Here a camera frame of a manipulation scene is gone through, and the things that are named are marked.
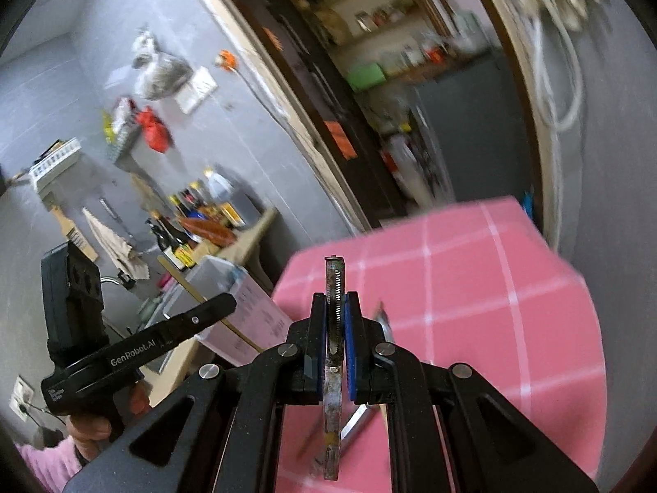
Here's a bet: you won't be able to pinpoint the green box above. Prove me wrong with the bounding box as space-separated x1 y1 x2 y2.
349 63 386 92

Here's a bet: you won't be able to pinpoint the plastic oil jug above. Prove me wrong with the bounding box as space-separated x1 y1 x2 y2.
205 167 232 207

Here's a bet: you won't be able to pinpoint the metal loop-handled peeler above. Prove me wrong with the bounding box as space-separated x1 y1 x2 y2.
321 254 350 481

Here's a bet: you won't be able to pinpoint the person's left hand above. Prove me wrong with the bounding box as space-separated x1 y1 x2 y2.
66 410 115 462

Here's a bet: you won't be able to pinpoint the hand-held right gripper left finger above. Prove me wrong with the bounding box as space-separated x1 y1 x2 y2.
64 293 329 493

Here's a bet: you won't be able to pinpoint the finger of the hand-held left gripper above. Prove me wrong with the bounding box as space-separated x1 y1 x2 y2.
153 292 239 351

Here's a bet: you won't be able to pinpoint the white wall rack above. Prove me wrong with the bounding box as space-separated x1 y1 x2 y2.
28 138 83 192

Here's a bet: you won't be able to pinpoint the person's left forearm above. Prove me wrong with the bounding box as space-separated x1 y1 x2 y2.
15 434 85 492

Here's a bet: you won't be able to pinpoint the red plastic bag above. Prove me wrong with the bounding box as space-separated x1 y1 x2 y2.
136 107 170 153

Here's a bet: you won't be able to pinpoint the white wall outlet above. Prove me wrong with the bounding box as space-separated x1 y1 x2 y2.
10 375 37 420

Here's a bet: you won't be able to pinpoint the white wall switch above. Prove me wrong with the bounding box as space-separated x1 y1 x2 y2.
177 67 217 114

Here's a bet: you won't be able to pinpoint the orange food packet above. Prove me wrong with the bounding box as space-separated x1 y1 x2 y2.
179 217 237 248

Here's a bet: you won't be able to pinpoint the soy sauce bottle yellow label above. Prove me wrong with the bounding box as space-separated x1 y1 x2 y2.
173 239 199 271

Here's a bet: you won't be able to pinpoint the dark wooden door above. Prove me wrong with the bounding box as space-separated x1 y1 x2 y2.
226 0 411 217

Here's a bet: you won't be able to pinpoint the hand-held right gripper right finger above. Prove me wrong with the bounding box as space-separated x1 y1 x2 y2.
345 292 600 493

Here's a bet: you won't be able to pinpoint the pink checked tablecloth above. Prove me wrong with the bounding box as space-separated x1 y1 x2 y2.
269 195 606 493

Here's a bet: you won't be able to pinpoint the wooden grater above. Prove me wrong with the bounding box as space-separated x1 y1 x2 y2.
48 205 99 263

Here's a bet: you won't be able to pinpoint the dark pump bottle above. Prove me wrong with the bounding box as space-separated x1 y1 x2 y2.
148 210 178 264

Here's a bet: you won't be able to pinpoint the white hose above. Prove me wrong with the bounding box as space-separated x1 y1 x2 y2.
518 0 586 132

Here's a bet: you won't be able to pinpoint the beige dish towel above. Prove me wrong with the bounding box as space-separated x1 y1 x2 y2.
82 208 138 281

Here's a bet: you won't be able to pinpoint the large clear bag dried goods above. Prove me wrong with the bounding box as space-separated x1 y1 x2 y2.
132 31 194 101

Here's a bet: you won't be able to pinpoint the white perforated utensil holder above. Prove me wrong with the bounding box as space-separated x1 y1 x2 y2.
163 254 294 371

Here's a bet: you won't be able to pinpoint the worn door frame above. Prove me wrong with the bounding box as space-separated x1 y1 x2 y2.
175 0 561 247

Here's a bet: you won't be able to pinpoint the metal wall shelf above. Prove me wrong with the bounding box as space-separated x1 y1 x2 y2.
105 123 142 163

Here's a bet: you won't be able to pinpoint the wooden chopstick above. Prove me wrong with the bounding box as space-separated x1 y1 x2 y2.
158 258 265 354

